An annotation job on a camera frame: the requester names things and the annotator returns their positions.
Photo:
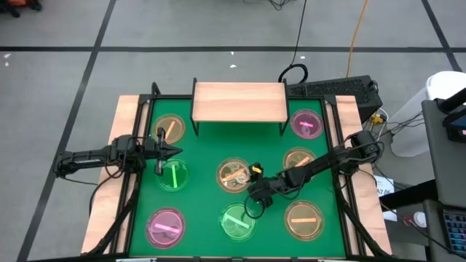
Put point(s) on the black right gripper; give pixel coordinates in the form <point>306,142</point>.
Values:
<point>265,191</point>

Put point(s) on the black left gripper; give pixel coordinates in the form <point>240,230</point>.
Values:
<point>153,150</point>

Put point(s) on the translucent orange plastic plate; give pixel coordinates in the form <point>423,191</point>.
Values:
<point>229,174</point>
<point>173,127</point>
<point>304,220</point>
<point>296,154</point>

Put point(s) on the translucent green plastic plate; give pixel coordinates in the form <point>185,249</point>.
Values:
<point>174,176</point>
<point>236,222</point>

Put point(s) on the translucent pink plastic plate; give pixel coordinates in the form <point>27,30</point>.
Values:
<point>165,228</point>
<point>307,123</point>

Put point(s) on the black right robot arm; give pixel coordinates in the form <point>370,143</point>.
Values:
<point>327,160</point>

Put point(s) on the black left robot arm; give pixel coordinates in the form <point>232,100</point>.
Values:
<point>87,158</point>

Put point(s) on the wooden shelf with black legs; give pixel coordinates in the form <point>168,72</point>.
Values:
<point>236,102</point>

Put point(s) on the yellow tape tag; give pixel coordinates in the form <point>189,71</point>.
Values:
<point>257,169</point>

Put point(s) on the green table mat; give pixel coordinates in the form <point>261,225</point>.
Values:
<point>204,203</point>

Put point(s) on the black computer case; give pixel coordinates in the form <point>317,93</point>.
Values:
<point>338,89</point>

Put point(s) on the white paper sheet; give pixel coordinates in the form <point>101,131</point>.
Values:
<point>390,216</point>
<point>384,185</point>

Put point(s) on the yellow plug connector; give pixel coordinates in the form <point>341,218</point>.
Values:
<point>376,118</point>

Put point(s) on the white round cap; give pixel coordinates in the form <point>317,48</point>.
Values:
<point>420,219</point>

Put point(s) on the gray desk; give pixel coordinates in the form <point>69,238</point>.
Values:
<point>444,163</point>

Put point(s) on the black computer keyboard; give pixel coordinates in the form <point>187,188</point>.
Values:
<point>457,233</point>

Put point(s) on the black screen device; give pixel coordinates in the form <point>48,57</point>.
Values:
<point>457,132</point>

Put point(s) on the orange and black object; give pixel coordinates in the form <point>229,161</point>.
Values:
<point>18,3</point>

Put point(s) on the white plastic bin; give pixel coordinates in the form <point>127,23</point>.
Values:
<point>446,83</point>

